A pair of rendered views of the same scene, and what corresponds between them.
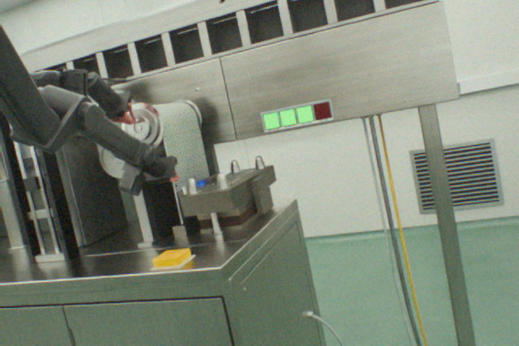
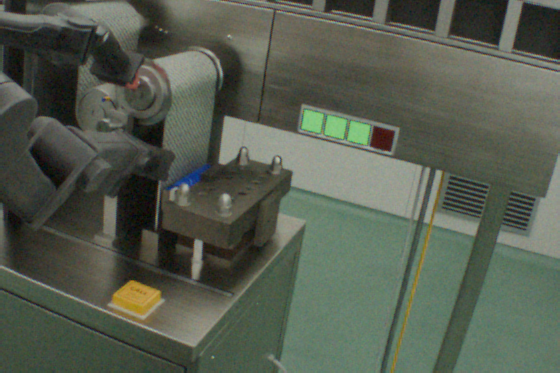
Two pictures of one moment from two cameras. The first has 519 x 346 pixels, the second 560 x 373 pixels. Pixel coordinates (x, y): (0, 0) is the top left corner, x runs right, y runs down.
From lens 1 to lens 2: 0.39 m
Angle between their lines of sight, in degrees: 15
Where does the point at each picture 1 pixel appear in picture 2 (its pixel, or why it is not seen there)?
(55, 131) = (46, 205)
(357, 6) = (477, 24)
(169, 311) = (116, 352)
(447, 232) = (460, 316)
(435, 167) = (482, 245)
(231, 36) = not seen: outside the picture
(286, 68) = (358, 64)
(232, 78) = (281, 44)
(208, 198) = (199, 222)
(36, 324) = not seen: outside the picture
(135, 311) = (77, 333)
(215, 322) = not seen: outside the picture
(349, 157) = not seen: hidden behind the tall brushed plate
